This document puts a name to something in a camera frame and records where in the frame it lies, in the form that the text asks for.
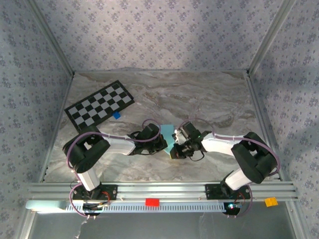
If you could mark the light blue paper sheet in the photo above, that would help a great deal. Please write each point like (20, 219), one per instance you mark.
(167, 130)

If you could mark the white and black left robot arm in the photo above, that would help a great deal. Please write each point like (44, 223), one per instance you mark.
(119, 145)

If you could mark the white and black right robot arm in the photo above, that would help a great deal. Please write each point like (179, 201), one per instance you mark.
(219, 144)

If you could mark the blue toy brick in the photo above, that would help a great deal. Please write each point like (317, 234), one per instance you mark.
(116, 115)

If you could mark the red toy brick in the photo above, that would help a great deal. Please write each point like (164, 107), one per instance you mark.
(152, 202)

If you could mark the black and white chessboard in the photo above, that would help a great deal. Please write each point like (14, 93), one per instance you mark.
(99, 104)

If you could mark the grey metal panel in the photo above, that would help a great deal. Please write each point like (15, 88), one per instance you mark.
(149, 226)

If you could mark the black circuit board with light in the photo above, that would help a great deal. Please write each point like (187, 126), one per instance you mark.
(233, 210)

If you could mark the orange toy brick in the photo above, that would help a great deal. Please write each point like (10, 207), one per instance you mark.
(271, 202)

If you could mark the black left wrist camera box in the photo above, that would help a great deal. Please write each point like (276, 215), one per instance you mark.
(151, 132)

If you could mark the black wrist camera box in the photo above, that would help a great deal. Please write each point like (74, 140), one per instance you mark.
(151, 132)
(190, 130)

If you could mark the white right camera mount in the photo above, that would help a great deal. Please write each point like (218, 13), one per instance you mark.
(178, 135)

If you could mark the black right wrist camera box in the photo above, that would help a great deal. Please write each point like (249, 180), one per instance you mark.
(190, 130)

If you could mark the aluminium mounting rail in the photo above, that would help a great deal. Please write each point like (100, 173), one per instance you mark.
(162, 190)

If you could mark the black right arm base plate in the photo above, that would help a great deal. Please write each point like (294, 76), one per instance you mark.
(211, 191)

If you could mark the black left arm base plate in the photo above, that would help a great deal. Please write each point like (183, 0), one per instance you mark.
(111, 193)

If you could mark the aluminium frame bar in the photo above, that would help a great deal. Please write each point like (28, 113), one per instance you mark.
(159, 71)
(263, 119)
(269, 37)
(52, 37)
(57, 124)

